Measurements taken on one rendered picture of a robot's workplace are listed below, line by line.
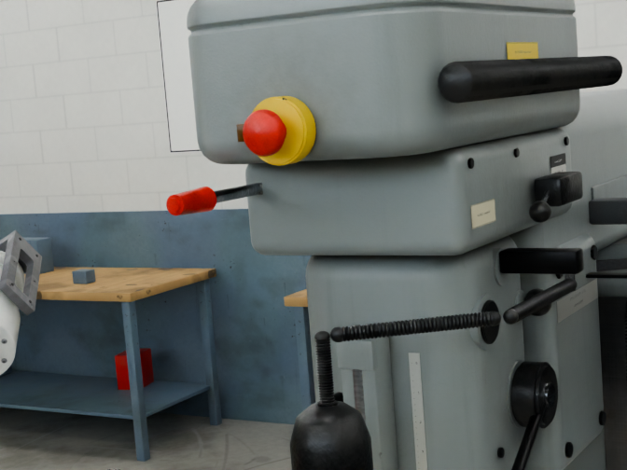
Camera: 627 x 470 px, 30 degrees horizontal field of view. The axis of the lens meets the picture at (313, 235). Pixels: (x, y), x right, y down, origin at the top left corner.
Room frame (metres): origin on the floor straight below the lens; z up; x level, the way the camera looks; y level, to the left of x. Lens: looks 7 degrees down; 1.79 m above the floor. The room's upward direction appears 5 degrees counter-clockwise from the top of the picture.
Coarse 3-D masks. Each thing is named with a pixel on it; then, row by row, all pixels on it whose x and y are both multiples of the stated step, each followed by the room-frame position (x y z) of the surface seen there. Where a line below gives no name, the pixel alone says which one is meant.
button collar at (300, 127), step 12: (288, 96) 1.03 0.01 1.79; (264, 108) 1.03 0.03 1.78; (276, 108) 1.02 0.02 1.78; (288, 108) 1.01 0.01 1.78; (300, 108) 1.01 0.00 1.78; (288, 120) 1.01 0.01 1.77; (300, 120) 1.01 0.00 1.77; (312, 120) 1.02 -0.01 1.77; (288, 132) 1.02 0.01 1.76; (300, 132) 1.01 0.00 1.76; (312, 132) 1.02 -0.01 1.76; (288, 144) 1.02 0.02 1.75; (300, 144) 1.01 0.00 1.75; (312, 144) 1.02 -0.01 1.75; (276, 156) 1.02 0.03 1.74; (288, 156) 1.02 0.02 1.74; (300, 156) 1.02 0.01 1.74
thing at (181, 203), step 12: (192, 192) 1.07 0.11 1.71; (204, 192) 1.08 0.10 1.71; (216, 192) 1.11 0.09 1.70; (228, 192) 1.12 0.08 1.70; (240, 192) 1.14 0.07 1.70; (252, 192) 1.15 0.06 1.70; (168, 204) 1.05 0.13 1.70; (180, 204) 1.05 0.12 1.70; (192, 204) 1.06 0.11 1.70; (204, 204) 1.08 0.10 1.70
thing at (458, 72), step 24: (456, 72) 0.99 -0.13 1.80; (480, 72) 1.00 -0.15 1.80; (504, 72) 1.04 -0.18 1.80; (528, 72) 1.10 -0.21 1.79; (552, 72) 1.15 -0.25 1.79; (576, 72) 1.22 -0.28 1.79; (600, 72) 1.29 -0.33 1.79; (456, 96) 0.99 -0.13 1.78; (480, 96) 1.01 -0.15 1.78; (504, 96) 1.07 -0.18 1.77
